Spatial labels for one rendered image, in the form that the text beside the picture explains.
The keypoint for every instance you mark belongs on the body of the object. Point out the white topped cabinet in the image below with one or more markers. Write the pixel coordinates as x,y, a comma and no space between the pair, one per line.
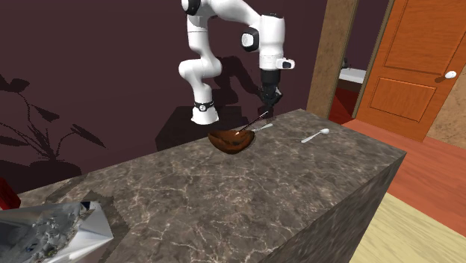
352,75

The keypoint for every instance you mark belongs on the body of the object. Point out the brown bowl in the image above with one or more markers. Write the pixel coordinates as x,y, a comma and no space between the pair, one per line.
229,142

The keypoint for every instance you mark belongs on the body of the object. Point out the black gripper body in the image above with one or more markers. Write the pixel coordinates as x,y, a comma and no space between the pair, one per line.
270,79

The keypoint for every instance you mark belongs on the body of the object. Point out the silver flat utensil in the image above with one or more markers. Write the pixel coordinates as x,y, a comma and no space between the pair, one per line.
265,126

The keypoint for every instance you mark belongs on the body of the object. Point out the white spoon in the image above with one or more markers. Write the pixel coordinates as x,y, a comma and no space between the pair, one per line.
314,136

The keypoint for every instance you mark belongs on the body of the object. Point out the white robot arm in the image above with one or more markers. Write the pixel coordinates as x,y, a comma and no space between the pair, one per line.
271,32

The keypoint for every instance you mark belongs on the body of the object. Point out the dark thin utensil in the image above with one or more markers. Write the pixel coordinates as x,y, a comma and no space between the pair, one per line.
253,123

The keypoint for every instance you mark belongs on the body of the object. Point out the orange door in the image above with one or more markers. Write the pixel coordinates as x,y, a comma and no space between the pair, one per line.
411,54

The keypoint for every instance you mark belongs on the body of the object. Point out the silver crumpled bag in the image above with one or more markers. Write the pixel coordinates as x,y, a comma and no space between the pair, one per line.
54,233

